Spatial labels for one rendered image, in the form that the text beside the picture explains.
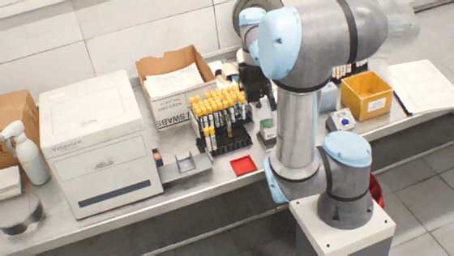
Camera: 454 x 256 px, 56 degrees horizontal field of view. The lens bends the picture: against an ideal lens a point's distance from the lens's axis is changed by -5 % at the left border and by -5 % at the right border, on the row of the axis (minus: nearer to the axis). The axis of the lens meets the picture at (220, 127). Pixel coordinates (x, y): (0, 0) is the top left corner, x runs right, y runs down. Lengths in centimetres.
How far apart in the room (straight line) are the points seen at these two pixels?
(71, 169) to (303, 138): 65
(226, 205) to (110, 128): 105
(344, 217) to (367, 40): 55
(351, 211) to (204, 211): 107
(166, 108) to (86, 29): 45
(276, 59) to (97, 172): 71
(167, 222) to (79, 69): 80
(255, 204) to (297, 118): 127
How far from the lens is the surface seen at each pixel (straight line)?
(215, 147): 145
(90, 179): 130
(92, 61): 181
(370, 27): 77
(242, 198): 215
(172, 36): 183
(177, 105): 157
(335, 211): 119
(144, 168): 130
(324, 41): 74
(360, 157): 107
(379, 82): 165
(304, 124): 89
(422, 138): 252
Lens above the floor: 187
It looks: 39 degrees down
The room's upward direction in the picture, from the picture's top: 8 degrees counter-clockwise
